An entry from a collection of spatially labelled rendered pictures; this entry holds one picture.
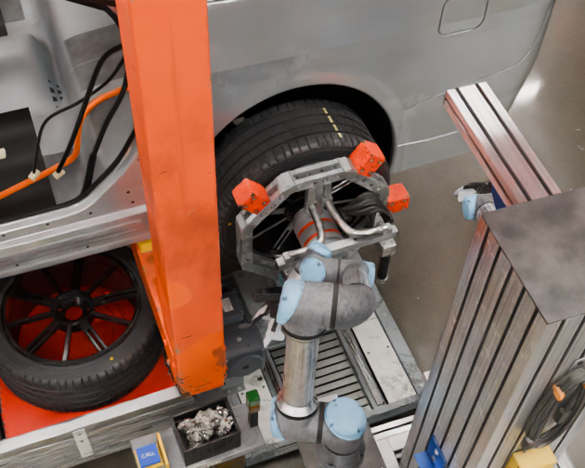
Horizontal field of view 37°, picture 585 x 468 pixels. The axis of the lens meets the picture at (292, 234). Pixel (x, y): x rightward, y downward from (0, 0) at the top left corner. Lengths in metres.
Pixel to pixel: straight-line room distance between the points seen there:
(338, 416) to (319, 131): 0.97
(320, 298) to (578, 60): 3.35
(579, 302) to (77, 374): 2.04
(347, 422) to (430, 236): 1.87
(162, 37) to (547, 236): 0.86
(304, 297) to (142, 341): 1.16
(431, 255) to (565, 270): 2.55
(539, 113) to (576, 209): 3.21
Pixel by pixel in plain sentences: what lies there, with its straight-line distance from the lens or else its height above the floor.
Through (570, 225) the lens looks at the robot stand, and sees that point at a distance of 1.67.
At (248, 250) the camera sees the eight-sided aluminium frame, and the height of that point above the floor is 0.84.
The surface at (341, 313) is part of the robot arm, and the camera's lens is 2.19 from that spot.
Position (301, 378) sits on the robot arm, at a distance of 2.36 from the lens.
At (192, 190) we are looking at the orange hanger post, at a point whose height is 1.58.
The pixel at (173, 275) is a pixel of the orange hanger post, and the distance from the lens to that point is 2.48.
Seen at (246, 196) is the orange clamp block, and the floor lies 1.11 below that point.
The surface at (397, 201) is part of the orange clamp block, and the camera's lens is 3.15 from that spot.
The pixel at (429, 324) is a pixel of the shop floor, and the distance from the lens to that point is 3.92.
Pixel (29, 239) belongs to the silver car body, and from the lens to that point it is 3.05.
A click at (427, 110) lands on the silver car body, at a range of 3.22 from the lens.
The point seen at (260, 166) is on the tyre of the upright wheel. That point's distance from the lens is 2.87.
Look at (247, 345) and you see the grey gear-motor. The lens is 3.32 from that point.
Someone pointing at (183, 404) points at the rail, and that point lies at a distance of 3.30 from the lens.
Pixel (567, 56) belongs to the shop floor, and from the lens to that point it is 5.30.
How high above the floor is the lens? 3.26
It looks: 52 degrees down
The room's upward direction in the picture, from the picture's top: 3 degrees clockwise
